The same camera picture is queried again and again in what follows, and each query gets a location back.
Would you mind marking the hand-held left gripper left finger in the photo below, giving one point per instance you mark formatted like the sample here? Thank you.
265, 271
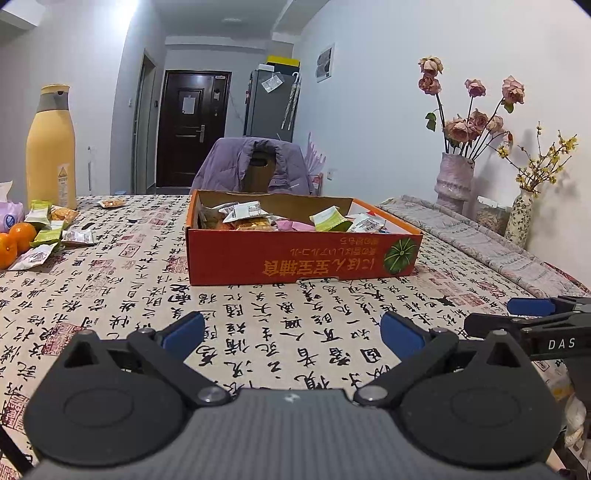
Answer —
184, 332

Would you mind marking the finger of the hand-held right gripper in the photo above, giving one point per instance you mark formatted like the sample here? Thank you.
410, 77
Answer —
531, 306
489, 323

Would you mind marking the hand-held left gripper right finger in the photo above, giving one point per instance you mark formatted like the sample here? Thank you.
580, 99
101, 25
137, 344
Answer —
401, 332

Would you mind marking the white cookie snack packet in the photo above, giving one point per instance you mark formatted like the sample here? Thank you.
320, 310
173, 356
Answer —
210, 217

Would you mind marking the orange cardboard box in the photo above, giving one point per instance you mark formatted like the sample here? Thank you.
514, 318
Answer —
277, 258

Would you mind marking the orange cookie snack packet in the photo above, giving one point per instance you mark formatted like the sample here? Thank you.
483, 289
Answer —
251, 225

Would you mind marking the long green snack packet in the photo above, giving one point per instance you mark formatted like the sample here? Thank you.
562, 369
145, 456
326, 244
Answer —
330, 219

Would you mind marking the white brown-edged snack packet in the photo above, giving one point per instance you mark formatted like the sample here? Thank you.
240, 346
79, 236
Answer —
247, 212

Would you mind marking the pink snack packet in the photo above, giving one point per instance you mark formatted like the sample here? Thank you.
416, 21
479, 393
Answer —
284, 225
304, 226

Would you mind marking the grey quilted blanket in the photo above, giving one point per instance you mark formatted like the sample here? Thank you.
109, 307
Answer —
485, 249

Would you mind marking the floral white vase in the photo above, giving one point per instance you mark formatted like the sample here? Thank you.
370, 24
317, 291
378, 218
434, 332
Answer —
518, 219

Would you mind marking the glass jar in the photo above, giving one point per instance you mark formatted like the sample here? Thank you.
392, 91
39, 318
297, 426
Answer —
491, 214

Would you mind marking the yellow blossom branches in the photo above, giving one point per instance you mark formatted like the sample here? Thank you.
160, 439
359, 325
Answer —
538, 168

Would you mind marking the small white snack packet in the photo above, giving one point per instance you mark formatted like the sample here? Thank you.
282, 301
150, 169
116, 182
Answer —
78, 237
32, 257

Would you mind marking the pink ribbed vase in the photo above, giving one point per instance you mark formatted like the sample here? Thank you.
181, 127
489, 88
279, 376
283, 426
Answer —
455, 182

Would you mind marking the small clear nut packet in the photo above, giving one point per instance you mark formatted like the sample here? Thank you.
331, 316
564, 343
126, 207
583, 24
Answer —
112, 202

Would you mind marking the small green snack packet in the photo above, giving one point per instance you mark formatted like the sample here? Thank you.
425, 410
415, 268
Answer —
40, 212
46, 235

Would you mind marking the small orange cookie packet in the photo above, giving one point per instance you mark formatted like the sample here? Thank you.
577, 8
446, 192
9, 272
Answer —
63, 213

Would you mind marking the brown wooden chair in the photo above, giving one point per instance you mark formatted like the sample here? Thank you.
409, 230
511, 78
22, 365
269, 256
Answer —
258, 177

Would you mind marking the purple jacket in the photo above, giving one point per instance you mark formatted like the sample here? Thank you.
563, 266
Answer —
221, 161

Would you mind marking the dark entrance door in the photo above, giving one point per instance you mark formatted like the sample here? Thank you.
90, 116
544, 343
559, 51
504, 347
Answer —
175, 147

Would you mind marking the dried pink roses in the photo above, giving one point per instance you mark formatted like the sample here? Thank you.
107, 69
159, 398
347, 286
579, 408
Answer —
459, 129

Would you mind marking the purple tissue pack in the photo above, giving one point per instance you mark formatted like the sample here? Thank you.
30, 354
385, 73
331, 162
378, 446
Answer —
11, 214

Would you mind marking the grey interior door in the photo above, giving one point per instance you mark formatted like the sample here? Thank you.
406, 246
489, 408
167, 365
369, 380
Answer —
143, 124

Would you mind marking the yellow thermos bottle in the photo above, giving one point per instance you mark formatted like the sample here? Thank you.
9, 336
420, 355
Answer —
51, 157

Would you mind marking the white paper door notice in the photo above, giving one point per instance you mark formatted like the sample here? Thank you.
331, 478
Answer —
187, 104

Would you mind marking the grey refrigerator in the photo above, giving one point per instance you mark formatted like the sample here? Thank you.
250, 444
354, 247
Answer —
265, 110

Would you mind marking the white umbrella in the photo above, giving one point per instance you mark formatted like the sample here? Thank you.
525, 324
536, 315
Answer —
292, 99

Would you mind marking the clear plastic pouch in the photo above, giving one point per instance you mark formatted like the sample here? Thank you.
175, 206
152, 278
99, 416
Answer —
271, 83

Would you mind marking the yellow box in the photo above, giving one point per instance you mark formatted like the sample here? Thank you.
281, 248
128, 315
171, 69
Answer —
282, 61

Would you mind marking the wall picture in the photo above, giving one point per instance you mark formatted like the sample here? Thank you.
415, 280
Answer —
325, 63

